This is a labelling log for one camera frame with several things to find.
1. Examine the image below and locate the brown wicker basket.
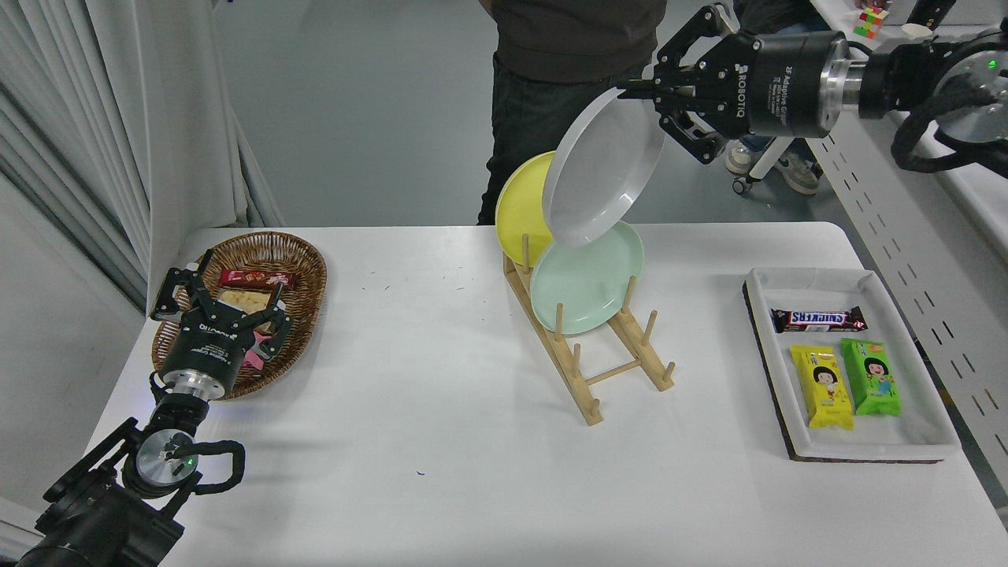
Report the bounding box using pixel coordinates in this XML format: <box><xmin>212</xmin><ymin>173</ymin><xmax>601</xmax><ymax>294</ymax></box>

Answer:
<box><xmin>151</xmin><ymin>231</ymin><xmax>328</xmax><ymax>401</ymax></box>

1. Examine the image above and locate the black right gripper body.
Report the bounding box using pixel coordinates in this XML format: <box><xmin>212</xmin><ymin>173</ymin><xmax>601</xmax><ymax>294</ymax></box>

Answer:
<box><xmin>728</xmin><ymin>31</ymin><xmax>828</xmax><ymax>141</ymax></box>

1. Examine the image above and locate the red snack bar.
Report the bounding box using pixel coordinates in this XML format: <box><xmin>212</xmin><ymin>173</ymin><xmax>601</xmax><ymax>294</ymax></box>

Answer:
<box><xmin>219</xmin><ymin>268</ymin><xmax>296</xmax><ymax>291</ymax></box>

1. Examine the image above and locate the colourful puzzle cube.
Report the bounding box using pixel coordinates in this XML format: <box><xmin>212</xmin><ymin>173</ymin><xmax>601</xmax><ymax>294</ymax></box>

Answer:
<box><xmin>854</xmin><ymin>6</ymin><xmax>891</xmax><ymax>39</ymax></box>

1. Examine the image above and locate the mint green plate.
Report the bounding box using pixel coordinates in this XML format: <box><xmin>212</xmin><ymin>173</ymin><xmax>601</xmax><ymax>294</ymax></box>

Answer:
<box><xmin>529</xmin><ymin>220</ymin><xmax>645</xmax><ymax>335</ymax></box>

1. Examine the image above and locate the grey plate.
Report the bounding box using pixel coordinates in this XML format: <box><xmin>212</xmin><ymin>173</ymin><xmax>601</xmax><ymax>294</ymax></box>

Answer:
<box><xmin>542</xmin><ymin>87</ymin><xmax>666</xmax><ymax>248</ymax></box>

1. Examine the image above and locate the pale yellow snack pack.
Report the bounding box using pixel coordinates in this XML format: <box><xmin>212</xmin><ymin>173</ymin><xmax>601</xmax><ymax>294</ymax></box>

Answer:
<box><xmin>217</xmin><ymin>289</ymin><xmax>276</xmax><ymax>316</ymax></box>

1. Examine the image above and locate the pink snack wrapper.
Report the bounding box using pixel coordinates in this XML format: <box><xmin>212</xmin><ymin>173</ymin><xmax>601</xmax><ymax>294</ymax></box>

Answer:
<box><xmin>243</xmin><ymin>331</ymin><xmax>276</xmax><ymax>369</ymax></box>

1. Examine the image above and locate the person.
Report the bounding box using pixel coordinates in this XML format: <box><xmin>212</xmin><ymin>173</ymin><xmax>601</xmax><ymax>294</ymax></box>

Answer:
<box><xmin>724</xmin><ymin>0</ymin><xmax>824</xmax><ymax>196</ymax></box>
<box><xmin>477</xmin><ymin>0</ymin><xmax>669</xmax><ymax>226</ymax></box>

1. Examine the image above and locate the white perforated desk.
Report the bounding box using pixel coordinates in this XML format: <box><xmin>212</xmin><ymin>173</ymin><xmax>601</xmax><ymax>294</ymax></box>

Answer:
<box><xmin>732</xmin><ymin>0</ymin><xmax>1008</xmax><ymax>442</ymax></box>

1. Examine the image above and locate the grey curtain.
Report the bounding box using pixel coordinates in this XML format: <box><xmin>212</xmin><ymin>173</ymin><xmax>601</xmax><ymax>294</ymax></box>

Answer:
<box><xmin>0</xmin><ymin>0</ymin><xmax>286</xmax><ymax>316</ymax></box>

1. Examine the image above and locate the yellow plate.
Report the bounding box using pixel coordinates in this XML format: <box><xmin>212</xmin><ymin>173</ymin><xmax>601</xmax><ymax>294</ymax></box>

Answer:
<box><xmin>495</xmin><ymin>151</ymin><xmax>560</xmax><ymax>269</ymax></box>

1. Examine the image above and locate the green snack bar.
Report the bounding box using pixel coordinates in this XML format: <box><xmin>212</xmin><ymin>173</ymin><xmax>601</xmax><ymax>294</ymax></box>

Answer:
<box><xmin>839</xmin><ymin>337</ymin><xmax>902</xmax><ymax>417</ymax></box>

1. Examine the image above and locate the wooden plate rack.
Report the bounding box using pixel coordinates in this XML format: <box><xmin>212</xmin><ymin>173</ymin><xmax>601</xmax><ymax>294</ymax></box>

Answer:
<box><xmin>502</xmin><ymin>232</ymin><xmax>676</xmax><ymax>427</ymax></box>

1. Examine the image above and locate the brown Snickers bar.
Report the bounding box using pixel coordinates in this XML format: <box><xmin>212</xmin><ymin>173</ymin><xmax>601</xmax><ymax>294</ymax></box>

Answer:
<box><xmin>770</xmin><ymin>306</ymin><xmax>869</xmax><ymax>334</ymax></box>

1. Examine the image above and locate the black object on desk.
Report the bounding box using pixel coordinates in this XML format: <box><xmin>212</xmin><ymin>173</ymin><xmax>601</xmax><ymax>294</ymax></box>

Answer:
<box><xmin>913</xmin><ymin>0</ymin><xmax>960</xmax><ymax>28</ymax></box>

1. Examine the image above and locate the white rectangular tray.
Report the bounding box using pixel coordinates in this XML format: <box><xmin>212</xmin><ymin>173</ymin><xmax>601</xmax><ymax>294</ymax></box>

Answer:
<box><xmin>744</xmin><ymin>266</ymin><xmax>963</xmax><ymax>461</ymax></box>

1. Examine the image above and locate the yellow snack bar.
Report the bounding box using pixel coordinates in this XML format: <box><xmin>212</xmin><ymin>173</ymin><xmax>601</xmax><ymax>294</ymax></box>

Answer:
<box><xmin>790</xmin><ymin>345</ymin><xmax>855</xmax><ymax>432</ymax></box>

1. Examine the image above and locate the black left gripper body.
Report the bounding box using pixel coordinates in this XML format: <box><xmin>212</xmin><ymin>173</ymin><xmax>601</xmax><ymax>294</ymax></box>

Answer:
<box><xmin>160</xmin><ymin>313</ymin><xmax>256</xmax><ymax>393</ymax></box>

